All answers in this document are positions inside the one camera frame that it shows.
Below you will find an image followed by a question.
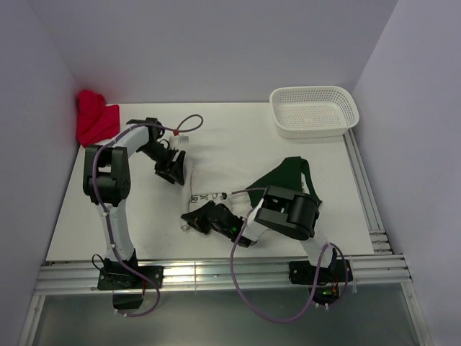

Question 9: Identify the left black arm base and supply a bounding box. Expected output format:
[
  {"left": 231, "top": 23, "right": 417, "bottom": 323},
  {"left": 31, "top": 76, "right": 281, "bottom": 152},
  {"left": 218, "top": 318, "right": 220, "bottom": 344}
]
[{"left": 91, "top": 251, "right": 164, "bottom": 317}]

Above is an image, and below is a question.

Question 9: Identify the white printed t-shirt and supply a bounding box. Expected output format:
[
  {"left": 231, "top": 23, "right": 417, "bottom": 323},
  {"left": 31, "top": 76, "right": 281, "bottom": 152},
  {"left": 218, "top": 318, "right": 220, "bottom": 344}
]
[{"left": 174, "top": 154, "right": 270, "bottom": 232}]

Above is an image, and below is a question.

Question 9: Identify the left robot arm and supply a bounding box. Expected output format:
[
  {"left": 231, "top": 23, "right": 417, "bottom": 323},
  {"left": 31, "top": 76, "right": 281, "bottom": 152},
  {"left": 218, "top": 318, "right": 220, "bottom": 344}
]
[{"left": 83, "top": 117, "right": 185, "bottom": 288}]

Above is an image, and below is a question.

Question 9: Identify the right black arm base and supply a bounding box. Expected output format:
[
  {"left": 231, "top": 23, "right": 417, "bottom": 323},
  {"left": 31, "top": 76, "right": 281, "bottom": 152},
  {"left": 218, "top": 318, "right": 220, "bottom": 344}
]
[{"left": 286, "top": 257, "right": 354, "bottom": 302}]

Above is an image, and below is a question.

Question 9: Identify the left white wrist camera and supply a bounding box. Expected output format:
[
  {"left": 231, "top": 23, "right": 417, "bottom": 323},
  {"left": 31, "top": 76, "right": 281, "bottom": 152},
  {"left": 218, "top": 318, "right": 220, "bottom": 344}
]
[{"left": 168, "top": 135, "right": 189, "bottom": 150}]

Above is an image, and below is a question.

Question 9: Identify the white perforated plastic basket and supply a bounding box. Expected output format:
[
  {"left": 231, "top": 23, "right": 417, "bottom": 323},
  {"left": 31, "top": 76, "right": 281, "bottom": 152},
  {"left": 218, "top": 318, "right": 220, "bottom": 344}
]
[{"left": 269, "top": 86, "right": 359, "bottom": 139}]

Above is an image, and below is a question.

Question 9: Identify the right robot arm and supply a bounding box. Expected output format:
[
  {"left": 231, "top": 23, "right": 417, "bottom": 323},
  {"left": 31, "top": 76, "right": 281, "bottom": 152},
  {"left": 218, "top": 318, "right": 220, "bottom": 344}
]
[{"left": 180, "top": 186, "right": 338, "bottom": 281}]

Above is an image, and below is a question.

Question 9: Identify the red t-shirt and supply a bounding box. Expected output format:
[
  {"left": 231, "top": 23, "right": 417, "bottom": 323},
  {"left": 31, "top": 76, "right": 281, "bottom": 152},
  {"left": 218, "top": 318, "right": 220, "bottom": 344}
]
[{"left": 76, "top": 90, "right": 120, "bottom": 148}]

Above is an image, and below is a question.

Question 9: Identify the dark green t-shirt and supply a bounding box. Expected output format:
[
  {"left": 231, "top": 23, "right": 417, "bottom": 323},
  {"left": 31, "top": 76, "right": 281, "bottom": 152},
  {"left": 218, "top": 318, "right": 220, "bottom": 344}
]
[{"left": 244, "top": 155, "right": 325, "bottom": 239}]

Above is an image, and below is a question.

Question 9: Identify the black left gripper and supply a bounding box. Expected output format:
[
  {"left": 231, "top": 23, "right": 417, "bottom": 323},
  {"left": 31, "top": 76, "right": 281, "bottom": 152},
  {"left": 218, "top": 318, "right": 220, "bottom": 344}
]
[{"left": 139, "top": 142, "right": 186, "bottom": 185}]

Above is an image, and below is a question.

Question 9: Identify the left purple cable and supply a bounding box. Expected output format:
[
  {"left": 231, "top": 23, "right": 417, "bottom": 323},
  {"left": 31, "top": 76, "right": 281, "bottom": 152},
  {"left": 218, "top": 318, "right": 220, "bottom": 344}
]
[{"left": 91, "top": 114, "right": 205, "bottom": 319}]

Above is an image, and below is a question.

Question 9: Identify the aluminium rail frame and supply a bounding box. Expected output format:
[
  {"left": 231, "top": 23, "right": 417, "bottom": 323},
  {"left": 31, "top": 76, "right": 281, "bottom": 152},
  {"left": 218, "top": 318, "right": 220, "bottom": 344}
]
[{"left": 19, "top": 131, "right": 433, "bottom": 345}]

